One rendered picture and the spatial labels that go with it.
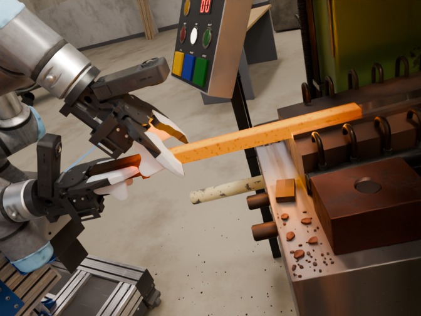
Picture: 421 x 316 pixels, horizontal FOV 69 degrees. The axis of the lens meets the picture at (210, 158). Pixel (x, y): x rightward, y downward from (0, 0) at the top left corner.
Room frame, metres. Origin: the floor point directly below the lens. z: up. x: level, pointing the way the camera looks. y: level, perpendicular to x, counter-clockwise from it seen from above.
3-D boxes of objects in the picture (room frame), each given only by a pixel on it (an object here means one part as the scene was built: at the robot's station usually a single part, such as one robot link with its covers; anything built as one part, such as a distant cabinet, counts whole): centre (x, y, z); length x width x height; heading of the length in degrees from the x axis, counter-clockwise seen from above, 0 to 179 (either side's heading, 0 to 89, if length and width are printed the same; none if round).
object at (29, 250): (0.55, 0.43, 0.89); 0.11 x 0.08 x 0.11; 11
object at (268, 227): (0.37, -0.05, 0.87); 0.04 x 0.03 x 0.03; 81
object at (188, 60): (1.00, -0.03, 1.01); 0.07 x 0.05 x 0.07; 16
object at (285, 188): (0.39, -0.10, 0.92); 0.04 x 0.03 x 0.01; 157
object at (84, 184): (0.48, 0.22, 1.00); 0.09 x 0.05 x 0.02; 78
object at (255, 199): (0.44, -0.06, 0.87); 0.04 x 0.03 x 0.03; 81
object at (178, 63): (1.09, 0.00, 1.01); 0.07 x 0.05 x 0.07; 16
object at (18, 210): (0.52, 0.35, 0.99); 0.08 x 0.05 x 0.08; 171
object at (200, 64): (0.90, -0.06, 1.01); 0.07 x 0.05 x 0.07; 16
